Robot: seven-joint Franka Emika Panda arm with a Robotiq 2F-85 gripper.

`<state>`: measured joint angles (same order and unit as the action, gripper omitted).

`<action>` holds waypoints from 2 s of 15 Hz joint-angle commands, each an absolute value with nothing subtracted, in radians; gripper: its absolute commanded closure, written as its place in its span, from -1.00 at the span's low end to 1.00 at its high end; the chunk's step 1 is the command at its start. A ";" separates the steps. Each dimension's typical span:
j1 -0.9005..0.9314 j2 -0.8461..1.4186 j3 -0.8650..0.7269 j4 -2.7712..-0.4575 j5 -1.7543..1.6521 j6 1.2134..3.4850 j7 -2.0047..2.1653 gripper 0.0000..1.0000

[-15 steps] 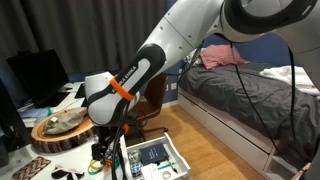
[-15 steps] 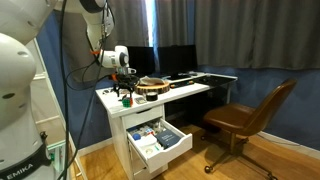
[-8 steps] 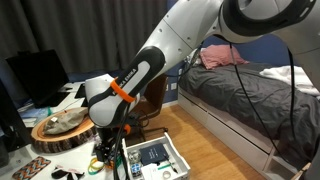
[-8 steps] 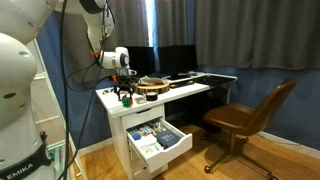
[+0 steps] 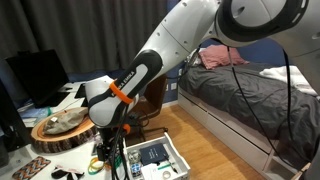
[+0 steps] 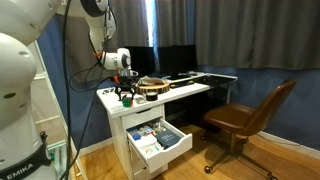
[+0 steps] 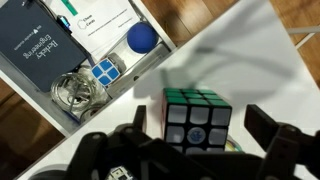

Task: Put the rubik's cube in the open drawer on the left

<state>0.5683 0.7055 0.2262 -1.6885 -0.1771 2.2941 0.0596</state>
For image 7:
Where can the blue ball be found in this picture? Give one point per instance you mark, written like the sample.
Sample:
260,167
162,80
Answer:
141,37

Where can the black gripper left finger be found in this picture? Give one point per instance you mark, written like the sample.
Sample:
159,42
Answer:
140,118

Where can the green marker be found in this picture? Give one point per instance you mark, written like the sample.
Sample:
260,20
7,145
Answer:
70,7

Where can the white desk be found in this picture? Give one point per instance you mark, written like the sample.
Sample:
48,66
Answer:
250,50

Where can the dark blue Berkeley notebook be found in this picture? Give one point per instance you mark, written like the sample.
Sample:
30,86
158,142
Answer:
40,50

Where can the small black gadget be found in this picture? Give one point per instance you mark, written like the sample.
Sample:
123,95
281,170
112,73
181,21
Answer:
63,23

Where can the white open drawer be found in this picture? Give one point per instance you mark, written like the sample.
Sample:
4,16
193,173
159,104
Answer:
30,96

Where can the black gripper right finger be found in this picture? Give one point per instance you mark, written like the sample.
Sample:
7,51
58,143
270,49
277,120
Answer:
260,121

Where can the white Chem Cards booklet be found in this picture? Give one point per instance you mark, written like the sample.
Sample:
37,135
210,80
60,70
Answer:
106,23

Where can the white ladder rack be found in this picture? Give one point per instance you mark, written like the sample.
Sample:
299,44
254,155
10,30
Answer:
303,30

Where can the black rubik's cube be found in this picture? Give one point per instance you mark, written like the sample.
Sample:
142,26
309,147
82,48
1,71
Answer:
196,115

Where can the small white two-by-two cube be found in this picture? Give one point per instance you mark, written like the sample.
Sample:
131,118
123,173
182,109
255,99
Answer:
105,71

